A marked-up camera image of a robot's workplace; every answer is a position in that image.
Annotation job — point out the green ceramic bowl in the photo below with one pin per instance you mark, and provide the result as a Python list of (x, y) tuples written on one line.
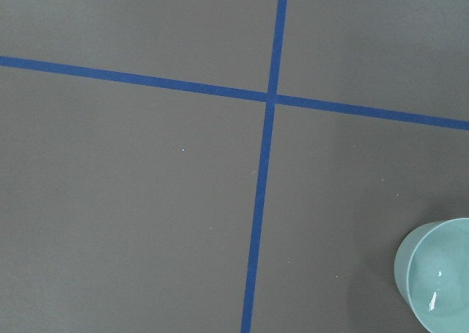
[(431, 274)]

